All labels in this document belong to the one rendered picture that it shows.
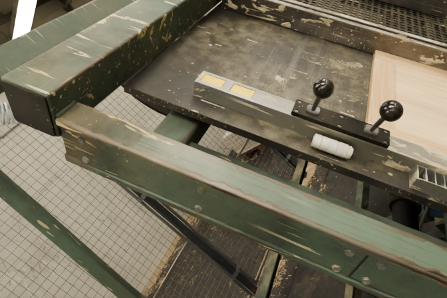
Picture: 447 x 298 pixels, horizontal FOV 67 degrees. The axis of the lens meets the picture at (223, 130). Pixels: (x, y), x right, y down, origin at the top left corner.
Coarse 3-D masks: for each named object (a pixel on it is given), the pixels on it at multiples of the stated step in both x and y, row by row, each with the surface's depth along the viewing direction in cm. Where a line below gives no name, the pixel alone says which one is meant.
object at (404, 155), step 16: (208, 96) 75; (224, 96) 73; (240, 96) 72; (256, 96) 72; (272, 96) 73; (256, 112) 72; (272, 112) 71; (288, 112) 70; (288, 128) 72; (304, 128) 70; (320, 128) 69; (352, 144) 68; (368, 144) 67; (400, 144) 67; (416, 144) 68; (384, 160) 67; (400, 160) 66; (416, 160) 65; (432, 160) 65
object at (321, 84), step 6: (324, 78) 59; (318, 84) 59; (324, 84) 58; (330, 84) 58; (318, 90) 59; (324, 90) 58; (330, 90) 58; (318, 96) 60; (324, 96) 59; (318, 102) 65; (312, 108) 68; (318, 108) 69
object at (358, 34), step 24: (240, 0) 109; (264, 0) 106; (288, 0) 108; (288, 24) 108; (312, 24) 105; (336, 24) 103; (360, 24) 102; (360, 48) 104; (384, 48) 101; (408, 48) 99; (432, 48) 97
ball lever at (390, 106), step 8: (384, 104) 57; (392, 104) 56; (400, 104) 56; (384, 112) 57; (392, 112) 56; (400, 112) 56; (384, 120) 61; (392, 120) 57; (368, 128) 67; (376, 128) 67
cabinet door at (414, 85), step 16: (384, 64) 96; (400, 64) 98; (416, 64) 99; (384, 80) 89; (400, 80) 91; (416, 80) 92; (432, 80) 94; (368, 96) 86; (384, 96) 84; (400, 96) 85; (416, 96) 86; (432, 96) 87; (368, 112) 78; (416, 112) 81; (432, 112) 82; (384, 128) 74; (400, 128) 75; (416, 128) 76; (432, 128) 77; (432, 144) 72
